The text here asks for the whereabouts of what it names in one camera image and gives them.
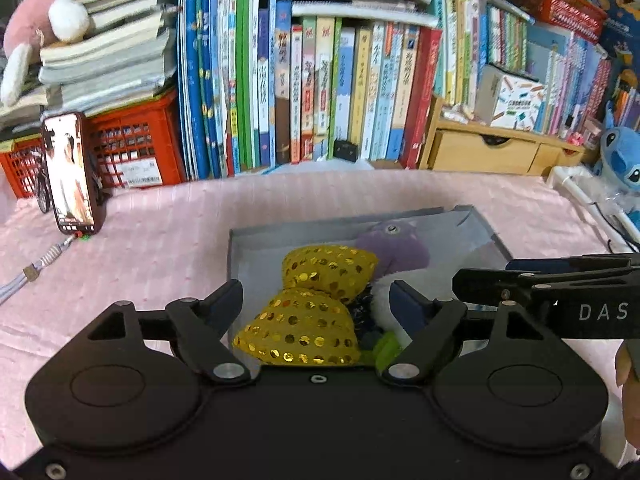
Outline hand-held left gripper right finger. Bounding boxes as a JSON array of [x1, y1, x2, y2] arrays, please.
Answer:
[[382, 280, 566, 386]]

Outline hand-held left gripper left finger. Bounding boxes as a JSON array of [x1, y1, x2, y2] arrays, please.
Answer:
[[77, 279, 252, 386]]

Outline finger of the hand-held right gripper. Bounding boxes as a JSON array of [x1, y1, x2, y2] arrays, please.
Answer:
[[451, 266, 640, 311], [505, 254, 640, 273]]

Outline green scrunchie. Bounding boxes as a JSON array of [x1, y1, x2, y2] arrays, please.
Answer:
[[372, 330, 413, 376]]

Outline purple plush toy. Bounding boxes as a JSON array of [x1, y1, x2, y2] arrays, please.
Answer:
[[355, 220, 432, 343]]

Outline white cardboard box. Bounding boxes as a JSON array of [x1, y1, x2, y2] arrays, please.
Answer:
[[227, 205, 513, 376]]

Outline yellow sequin bow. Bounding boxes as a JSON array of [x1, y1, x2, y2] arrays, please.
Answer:
[[232, 245, 379, 367]]

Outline person's right hand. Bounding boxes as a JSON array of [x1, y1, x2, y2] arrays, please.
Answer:
[[615, 342, 640, 463]]

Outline pink striped tablecloth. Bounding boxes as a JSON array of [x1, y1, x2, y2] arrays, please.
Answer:
[[0, 167, 640, 461]]

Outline white tube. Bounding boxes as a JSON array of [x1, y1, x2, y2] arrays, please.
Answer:
[[545, 165, 640, 241]]

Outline wooden drawer organiser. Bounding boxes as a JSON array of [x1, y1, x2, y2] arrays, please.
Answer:
[[419, 95, 588, 177]]

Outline blue alien plush toy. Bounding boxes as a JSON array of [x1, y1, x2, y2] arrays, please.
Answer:
[[594, 102, 640, 196]]

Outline white box with pencil print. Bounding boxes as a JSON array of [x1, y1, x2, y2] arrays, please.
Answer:
[[474, 64, 548, 133]]

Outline small black box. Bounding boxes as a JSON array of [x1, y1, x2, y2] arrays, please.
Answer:
[[332, 139, 360, 162]]

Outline red plastic crate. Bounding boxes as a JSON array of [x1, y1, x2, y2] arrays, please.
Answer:
[[0, 89, 188, 200]]

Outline smartphone in dark case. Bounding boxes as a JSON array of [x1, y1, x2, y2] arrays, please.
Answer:
[[41, 111, 107, 236]]

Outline miniature bicycle model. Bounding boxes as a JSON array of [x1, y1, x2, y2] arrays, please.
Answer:
[[32, 157, 55, 215]]

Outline row of upright books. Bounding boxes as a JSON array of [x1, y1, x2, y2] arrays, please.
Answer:
[[177, 0, 613, 181]]

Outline blue carton box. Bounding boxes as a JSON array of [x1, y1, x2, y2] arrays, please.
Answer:
[[597, 0, 640, 86]]

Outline orange plastic basket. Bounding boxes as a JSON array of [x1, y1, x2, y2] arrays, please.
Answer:
[[510, 0, 608, 43]]

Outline stack of flat books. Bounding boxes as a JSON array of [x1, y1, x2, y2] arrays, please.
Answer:
[[0, 0, 183, 141]]

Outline pink and white plush toy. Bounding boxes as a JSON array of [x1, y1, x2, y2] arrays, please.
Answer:
[[0, 0, 92, 107]]

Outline white braided cable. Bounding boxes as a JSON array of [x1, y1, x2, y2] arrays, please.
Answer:
[[0, 234, 81, 306]]

